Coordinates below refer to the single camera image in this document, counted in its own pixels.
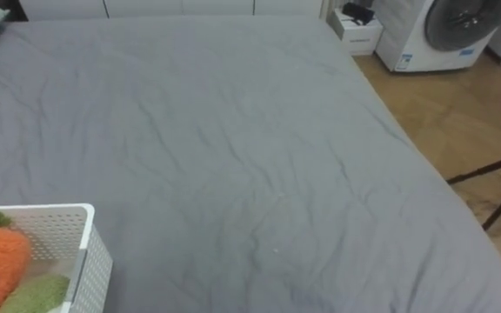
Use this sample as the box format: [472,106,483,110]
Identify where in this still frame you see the green soft toy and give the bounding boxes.
[0,273,71,313]

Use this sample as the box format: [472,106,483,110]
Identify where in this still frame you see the black device on box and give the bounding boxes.
[341,2,376,26]

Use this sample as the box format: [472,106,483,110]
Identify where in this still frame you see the grey bed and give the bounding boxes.
[0,0,501,313]

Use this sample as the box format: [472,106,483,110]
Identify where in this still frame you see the white cardboard box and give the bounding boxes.
[329,7,384,57]

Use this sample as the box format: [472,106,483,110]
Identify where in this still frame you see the white perforated plastic basket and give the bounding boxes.
[0,203,114,313]

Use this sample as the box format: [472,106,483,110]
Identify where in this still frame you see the white washing machine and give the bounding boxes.
[371,0,501,73]

